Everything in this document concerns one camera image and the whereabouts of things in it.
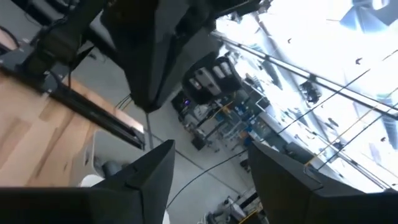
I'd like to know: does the black cart with grey boxes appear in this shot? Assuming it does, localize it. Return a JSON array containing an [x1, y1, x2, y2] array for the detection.
[[182, 55, 244, 105]]

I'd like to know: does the black overhead camera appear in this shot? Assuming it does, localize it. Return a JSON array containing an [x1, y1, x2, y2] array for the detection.
[[298, 79, 323, 106]]

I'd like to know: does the black aluminium rig frame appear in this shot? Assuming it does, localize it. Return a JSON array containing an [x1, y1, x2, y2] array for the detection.
[[0, 58, 146, 151]]

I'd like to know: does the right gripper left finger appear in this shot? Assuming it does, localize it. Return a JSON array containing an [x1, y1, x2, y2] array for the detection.
[[0, 139, 176, 224]]

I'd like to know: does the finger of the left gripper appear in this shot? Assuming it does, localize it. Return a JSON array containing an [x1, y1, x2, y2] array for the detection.
[[107, 12, 169, 113], [161, 12, 224, 103]]

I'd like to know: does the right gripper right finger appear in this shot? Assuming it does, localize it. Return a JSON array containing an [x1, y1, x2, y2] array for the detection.
[[248, 141, 398, 224]]

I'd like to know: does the dark grey travel deodorant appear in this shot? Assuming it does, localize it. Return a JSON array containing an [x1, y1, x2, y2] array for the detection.
[[101, 159, 126, 179]]

